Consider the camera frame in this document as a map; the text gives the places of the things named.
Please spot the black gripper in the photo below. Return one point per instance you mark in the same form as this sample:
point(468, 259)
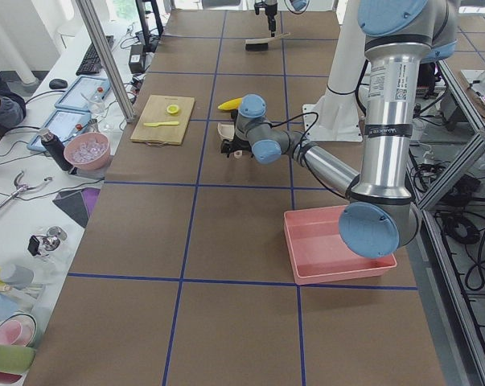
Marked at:
point(270, 12)
point(236, 139)

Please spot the yellow toy corn cob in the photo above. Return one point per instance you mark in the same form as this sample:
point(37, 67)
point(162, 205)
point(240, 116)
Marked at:
point(230, 105)

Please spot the pink plastic bin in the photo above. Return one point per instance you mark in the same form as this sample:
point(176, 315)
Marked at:
point(318, 253)

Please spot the yellow plastic toy knife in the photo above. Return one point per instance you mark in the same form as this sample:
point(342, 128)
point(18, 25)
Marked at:
point(161, 124)

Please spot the yellow toy lemon slices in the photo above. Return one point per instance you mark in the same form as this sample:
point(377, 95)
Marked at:
point(173, 109)

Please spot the bamboo cutting board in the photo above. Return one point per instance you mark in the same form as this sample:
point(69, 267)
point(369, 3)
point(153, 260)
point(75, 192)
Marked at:
point(155, 111)

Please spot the black power adapter box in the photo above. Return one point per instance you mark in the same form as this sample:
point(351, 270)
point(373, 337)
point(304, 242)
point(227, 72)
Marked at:
point(137, 59)

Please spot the pink bowl with clear items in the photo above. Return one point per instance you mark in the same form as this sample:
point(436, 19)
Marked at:
point(88, 151)

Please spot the blue cased tablet upper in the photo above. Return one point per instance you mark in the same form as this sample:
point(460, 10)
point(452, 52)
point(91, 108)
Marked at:
point(80, 91)

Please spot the blue cased tablet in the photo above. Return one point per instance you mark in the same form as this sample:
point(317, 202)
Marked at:
point(62, 123)
point(80, 91)

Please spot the purple and grey cloth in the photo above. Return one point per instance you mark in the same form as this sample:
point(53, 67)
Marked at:
point(78, 204)

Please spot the black computer keyboard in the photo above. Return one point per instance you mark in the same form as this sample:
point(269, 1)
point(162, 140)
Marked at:
point(90, 65)

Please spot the blue cased tablet lower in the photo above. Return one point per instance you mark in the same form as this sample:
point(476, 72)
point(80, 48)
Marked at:
point(62, 123)

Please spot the black water bottle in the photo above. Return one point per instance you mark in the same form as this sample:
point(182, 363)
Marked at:
point(55, 148)

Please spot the black computer mouse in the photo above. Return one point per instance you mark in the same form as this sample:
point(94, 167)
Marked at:
point(57, 83)

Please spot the metal tongs tool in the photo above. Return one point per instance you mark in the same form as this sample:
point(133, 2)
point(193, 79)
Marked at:
point(20, 188)

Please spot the person in dark sleeve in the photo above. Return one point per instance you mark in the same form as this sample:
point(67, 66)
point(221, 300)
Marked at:
point(12, 107)

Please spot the grey plastic cup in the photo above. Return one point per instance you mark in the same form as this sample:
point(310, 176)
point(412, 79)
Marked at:
point(16, 275)

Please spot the green plastic cup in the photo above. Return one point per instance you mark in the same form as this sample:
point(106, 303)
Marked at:
point(16, 359)

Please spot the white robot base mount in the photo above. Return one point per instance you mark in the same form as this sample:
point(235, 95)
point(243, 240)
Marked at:
point(335, 116)

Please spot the aluminium frame post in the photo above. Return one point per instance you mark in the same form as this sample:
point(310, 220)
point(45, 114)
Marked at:
point(97, 36)

